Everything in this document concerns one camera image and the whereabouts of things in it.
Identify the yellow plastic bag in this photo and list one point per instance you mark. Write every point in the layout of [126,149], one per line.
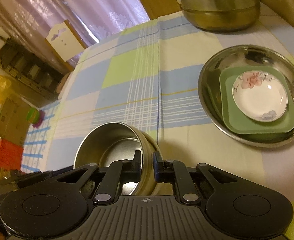
[5,88]

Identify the stacked stainless steel steamer pot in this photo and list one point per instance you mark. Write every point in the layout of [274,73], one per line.
[221,15]

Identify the dark folding rack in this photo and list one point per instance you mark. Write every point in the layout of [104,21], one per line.
[29,69]

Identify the white wooden chair back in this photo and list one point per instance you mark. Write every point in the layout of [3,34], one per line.
[65,40]

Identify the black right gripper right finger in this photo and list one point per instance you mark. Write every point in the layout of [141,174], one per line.
[175,173]

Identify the small floral white saucer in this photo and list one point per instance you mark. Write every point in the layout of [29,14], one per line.
[260,95]

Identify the green and purple cups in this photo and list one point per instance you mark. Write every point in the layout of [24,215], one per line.
[35,117]

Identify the large stainless steel basin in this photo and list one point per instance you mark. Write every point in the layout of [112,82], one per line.
[210,90]

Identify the small stainless steel bowl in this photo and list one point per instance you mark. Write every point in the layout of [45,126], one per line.
[114,141]

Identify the purple lace curtain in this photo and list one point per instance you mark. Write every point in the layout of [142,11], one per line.
[29,21]

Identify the cardboard box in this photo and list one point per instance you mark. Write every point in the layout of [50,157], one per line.
[13,123]

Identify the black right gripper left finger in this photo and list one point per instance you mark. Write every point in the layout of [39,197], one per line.
[117,174]

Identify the green square plastic plate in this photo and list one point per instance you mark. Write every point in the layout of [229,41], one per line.
[238,122]

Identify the checkered pastel tablecloth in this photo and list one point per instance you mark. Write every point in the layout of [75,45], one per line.
[146,76]

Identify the red orange bag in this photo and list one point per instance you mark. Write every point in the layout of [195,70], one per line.
[10,155]

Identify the blue grid patterned cloth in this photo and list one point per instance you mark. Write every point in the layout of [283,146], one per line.
[38,141]

